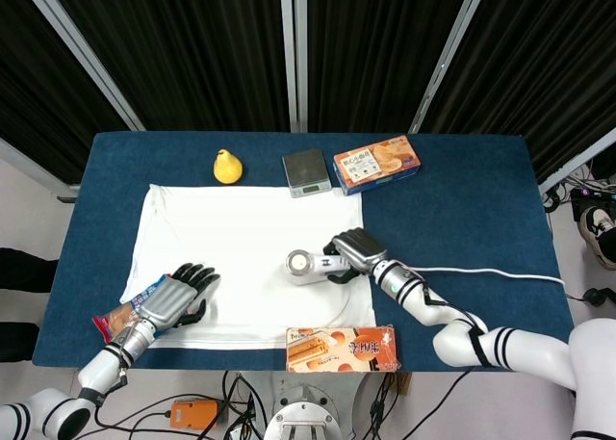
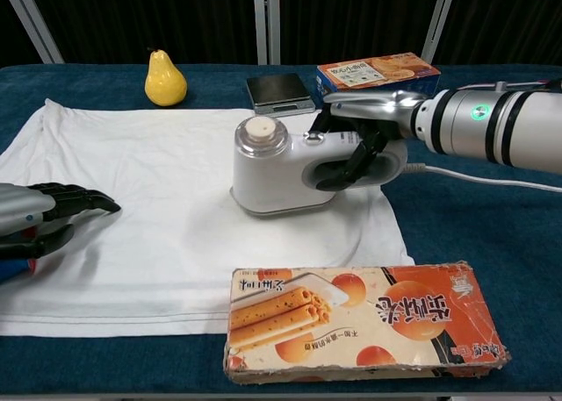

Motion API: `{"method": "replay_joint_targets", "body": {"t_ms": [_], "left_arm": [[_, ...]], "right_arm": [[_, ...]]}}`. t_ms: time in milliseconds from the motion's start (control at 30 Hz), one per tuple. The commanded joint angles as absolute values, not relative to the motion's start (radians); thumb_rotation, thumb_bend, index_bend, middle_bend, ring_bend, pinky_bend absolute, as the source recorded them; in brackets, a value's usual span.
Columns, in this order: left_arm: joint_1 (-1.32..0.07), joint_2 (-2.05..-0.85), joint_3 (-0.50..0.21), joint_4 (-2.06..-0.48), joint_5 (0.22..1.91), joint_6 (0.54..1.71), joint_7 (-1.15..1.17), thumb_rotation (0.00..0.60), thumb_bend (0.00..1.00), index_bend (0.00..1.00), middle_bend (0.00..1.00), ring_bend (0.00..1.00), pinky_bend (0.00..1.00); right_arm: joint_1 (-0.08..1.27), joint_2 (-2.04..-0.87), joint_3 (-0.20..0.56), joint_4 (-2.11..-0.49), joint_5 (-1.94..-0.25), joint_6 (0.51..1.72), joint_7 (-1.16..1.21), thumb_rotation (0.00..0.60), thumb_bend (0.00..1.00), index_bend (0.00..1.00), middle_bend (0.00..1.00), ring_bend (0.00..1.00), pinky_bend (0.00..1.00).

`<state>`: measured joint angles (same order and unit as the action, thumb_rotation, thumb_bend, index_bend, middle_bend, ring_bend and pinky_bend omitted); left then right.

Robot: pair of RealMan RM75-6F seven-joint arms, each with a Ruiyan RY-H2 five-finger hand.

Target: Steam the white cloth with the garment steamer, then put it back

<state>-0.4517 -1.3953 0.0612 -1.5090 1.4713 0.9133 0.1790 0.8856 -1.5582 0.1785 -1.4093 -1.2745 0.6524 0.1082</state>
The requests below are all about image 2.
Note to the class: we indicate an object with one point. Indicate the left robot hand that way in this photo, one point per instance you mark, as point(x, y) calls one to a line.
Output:
point(26, 203)

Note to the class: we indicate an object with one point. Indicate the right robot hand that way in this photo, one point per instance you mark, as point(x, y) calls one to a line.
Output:
point(377, 105)

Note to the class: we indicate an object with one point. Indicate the white handheld steam iron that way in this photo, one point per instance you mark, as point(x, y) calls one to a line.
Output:
point(259, 177)

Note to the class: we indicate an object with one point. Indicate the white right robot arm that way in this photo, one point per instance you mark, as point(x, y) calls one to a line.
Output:
point(505, 124)

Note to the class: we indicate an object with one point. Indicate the white cloth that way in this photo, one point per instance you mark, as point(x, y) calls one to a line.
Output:
point(175, 225)

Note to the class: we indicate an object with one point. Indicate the blue orange cookie box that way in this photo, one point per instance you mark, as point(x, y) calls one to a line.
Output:
point(377, 69)

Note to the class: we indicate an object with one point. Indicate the blue red snack bag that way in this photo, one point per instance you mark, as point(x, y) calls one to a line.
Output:
point(13, 271)

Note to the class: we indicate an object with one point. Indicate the silver digital kitchen scale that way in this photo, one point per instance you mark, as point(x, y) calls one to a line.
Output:
point(276, 89)

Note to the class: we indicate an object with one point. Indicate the dark teal table cloth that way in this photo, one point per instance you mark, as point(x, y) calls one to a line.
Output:
point(474, 234)

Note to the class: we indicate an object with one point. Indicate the yellow pear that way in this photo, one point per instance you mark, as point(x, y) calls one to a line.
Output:
point(165, 83)

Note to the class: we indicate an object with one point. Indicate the worn orange egg roll box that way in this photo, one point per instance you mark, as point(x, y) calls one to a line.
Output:
point(364, 322)

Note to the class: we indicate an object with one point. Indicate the black curtain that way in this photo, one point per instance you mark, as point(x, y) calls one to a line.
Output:
point(153, 15)

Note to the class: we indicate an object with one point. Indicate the grey metal frame post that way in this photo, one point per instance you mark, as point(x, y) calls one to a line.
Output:
point(267, 23)
point(35, 23)
point(439, 23)

